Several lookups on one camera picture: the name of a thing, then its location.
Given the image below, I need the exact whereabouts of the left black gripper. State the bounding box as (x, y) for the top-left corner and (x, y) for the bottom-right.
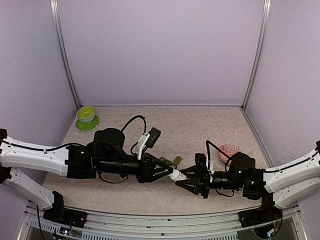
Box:
(97, 153), (174, 184)

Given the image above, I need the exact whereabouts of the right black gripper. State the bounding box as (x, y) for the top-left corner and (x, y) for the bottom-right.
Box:
(175, 165), (245, 200)

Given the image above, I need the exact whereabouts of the small white pill bottle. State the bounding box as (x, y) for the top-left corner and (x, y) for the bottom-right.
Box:
(168, 169), (187, 182)

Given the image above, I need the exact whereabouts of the green weekly pill organizer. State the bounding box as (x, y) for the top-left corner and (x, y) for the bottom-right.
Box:
(159, 156), (183, 169)

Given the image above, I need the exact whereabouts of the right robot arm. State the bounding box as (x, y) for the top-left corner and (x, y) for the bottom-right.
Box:
(169, 146), (320, 222)

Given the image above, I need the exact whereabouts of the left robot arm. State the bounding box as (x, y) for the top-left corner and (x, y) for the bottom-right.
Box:
(0, 128), (174, 223)

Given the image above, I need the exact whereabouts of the red patterned bowl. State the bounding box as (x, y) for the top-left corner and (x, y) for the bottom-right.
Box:
(218, 144), (241, 164)

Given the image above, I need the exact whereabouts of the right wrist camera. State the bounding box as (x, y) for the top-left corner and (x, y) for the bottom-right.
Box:
(195, 153), (215, 176)

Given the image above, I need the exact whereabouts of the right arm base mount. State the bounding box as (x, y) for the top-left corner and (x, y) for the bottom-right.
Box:
(238, 208), (283, 228)

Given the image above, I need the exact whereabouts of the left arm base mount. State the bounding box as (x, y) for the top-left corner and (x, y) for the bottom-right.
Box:
(43, 208), (88, 228)

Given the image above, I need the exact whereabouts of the right aluminium frame post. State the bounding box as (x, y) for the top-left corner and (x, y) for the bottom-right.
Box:
(241, 0), (272, 112)

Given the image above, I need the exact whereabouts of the aluminium frame post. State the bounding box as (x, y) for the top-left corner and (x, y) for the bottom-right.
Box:
(50, 0), (82, 110)
(241, 0), (272, 112)

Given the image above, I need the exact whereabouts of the left aluminium frame post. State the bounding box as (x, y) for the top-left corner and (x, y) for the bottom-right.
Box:
(50, 0), (82, 110)

